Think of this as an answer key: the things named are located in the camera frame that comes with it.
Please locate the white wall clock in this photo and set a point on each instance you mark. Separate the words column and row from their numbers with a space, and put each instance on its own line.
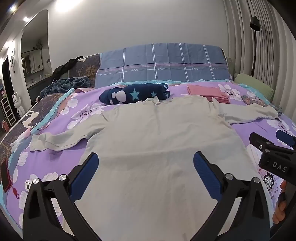
column 12, row 62

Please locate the red phone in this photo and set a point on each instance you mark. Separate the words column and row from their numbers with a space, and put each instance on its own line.
column 5, row 176

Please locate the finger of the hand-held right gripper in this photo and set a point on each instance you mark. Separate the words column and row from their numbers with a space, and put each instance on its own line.
column 286, row 138
column 260, row 141

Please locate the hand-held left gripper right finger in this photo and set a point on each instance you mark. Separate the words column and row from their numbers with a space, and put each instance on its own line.
column 205, row 173

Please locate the white shelf rack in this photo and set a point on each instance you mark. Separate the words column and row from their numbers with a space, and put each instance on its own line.
column 8, row 111

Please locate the folded pink garment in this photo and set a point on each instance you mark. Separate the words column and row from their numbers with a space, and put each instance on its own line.
column 205, row 92

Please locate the small multicolour patterned cloth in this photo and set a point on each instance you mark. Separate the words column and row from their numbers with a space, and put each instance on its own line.
column 254, row 100

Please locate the folded navy star-print garment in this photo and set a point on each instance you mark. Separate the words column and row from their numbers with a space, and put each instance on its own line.
column 136, row 93

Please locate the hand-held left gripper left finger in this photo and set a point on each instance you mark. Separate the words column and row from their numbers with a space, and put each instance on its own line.
column 85, row 173

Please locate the black floor lamp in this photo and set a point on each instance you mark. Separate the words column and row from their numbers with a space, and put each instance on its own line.
column 254, row 23

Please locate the purple floral bedsheet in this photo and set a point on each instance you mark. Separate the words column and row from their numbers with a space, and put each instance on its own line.
column 76, row 111

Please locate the pale grey-green long-sleeve shirt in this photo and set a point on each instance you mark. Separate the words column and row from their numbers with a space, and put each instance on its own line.
column 150, row 139

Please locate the teal fleece blanket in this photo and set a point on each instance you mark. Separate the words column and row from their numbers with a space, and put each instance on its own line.
column 67, row 84

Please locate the person's right hand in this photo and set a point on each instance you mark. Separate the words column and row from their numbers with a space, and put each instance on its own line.
column 281, row 208

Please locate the blue plaid pillow cover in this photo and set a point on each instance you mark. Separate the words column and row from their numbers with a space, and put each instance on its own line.
column 161, row 62

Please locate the dark branch-print quilt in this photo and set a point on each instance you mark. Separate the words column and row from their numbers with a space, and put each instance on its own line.
column 44, row 104

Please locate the wall mirror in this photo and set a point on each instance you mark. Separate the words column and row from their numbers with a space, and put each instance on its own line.
column 33, row 61

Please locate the green pillow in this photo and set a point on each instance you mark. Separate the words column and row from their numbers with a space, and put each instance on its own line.
column 252, row 84

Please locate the black garment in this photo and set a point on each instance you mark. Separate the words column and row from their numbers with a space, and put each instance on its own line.
column 63, row 68

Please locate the white cat figurine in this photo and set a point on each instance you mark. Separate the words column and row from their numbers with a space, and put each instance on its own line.
column 18, row 104

